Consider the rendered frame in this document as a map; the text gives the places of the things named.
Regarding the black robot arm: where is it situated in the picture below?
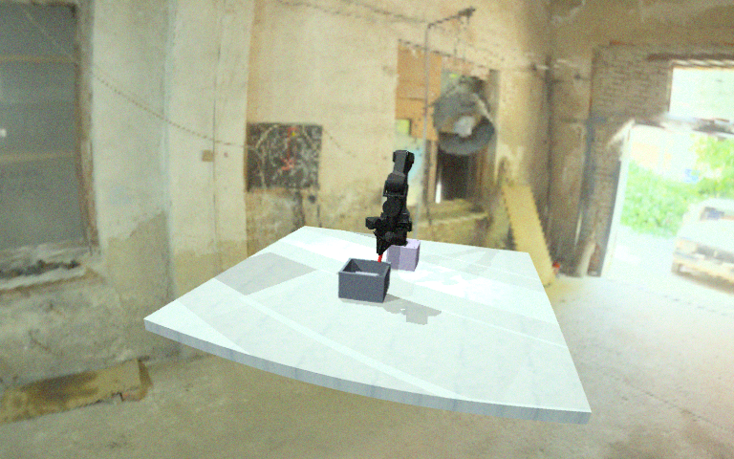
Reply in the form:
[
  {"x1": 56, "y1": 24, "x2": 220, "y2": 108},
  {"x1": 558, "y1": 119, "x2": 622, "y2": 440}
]
[{"x1": 365, "y1": 150, "x2": 415, "y2": 247}]

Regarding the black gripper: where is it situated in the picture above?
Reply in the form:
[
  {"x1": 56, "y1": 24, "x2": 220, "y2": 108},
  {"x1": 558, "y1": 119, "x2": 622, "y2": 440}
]
[{"x1": 373, "y1": 212, "x2": 405, "y2": 255}]

